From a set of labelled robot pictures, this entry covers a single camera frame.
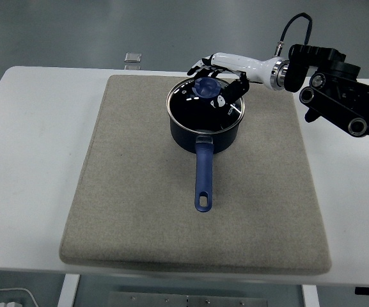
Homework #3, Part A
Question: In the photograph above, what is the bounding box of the white table leg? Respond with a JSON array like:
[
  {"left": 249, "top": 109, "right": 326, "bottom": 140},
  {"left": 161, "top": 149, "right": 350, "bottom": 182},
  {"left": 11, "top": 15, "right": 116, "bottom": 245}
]
[
  {"left": 301, "top": 283, "right": 320, "bottom": 307},
  {"left": 57, "top": 274, "right": 81, "bottom": 307}
]

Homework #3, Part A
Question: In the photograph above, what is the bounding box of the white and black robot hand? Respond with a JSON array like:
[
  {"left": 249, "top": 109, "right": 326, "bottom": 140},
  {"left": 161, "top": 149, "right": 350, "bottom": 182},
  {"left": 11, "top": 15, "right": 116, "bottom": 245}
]
[{"left": 186, "top": 52, "right": 278, "bottom": 109}]

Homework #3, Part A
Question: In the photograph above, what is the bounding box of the dark blue saucepan with handle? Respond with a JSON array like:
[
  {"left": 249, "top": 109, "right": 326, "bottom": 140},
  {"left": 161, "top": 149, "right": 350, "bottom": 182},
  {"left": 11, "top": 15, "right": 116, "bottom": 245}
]
[{"left": 169, "top": 110, "right": 239, "bottom": 214}]

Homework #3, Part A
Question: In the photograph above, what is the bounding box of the grey metal plate with screws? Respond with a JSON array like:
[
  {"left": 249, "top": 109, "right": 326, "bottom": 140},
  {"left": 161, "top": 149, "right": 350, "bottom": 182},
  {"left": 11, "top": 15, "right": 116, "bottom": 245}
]
[{"left": 108, "top": 290, "right": 268, "bottom": 307}]

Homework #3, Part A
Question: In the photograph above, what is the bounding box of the beige fabric mat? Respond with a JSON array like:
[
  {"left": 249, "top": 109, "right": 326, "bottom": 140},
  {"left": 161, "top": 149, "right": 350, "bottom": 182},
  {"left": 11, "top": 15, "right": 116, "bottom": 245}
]
[{"left": 58, "top": 74, "right": 333, "bottom": 276}]

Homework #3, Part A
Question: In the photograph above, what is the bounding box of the glass pot lid blue knob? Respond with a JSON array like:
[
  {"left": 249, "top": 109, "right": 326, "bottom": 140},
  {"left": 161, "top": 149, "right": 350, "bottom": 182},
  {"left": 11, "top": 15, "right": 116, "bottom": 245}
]
[{"left": 166, "top": 76, "right": 246, "bottom": 134}]

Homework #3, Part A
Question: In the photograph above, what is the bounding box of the white cable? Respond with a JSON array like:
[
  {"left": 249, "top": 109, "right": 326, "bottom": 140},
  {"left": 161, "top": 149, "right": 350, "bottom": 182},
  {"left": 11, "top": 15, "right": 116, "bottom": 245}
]
[{"left": 0, "top": 287, "right": 35, "bottom": 307}]

